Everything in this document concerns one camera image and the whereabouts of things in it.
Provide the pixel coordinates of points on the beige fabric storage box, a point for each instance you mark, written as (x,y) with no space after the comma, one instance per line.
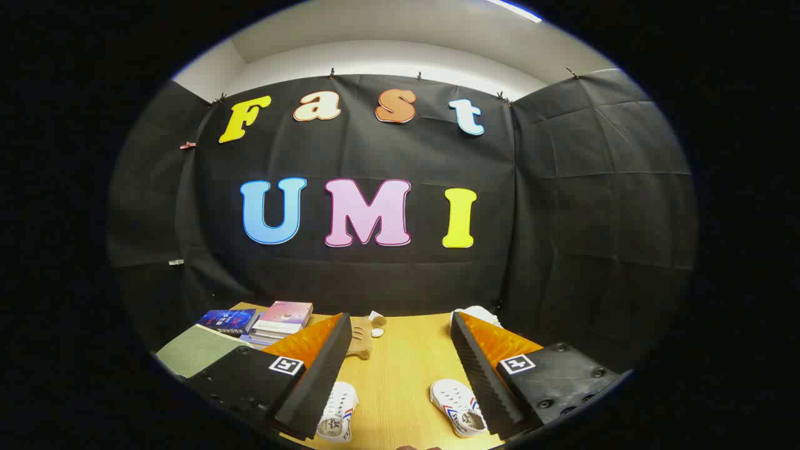
(197,350)

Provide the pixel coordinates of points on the black backdrop cloth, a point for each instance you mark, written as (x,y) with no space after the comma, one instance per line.
(375,156)

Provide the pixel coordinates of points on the pink book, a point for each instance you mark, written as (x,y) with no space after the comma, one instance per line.
(284,314)

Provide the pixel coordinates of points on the brown plush toy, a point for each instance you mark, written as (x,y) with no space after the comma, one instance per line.
(362,340)

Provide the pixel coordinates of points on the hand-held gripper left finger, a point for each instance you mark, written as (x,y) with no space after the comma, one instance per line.
(325,375)

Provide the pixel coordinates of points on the dark blue book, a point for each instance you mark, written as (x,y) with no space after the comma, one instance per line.
(228,320)

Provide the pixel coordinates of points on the grey book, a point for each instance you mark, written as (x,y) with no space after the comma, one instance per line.
(259,339)

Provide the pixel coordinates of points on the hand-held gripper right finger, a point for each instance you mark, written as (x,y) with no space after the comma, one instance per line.
(478,375)

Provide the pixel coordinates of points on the white pouch with red label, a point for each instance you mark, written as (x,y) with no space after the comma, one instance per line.
(478,314)

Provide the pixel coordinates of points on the white canvas shoe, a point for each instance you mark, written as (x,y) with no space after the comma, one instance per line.
(339,406)
(453,400)

